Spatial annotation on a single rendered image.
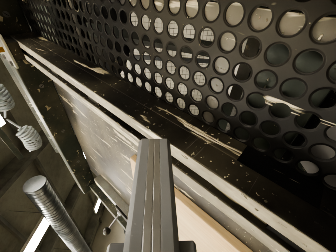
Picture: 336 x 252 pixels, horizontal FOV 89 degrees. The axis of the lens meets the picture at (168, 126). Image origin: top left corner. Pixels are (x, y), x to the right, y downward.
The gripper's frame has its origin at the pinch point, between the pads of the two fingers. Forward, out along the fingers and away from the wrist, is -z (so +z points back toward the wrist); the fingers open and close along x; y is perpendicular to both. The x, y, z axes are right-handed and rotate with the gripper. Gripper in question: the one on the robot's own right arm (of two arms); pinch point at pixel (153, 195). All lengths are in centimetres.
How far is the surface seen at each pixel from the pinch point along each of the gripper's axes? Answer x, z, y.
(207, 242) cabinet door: -12.7, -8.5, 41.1
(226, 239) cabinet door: -14.5, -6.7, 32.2
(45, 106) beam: 50, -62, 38
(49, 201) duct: 187, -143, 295
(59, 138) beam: 50, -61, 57
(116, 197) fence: 22, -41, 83
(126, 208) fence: 16, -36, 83
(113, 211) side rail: 28, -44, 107
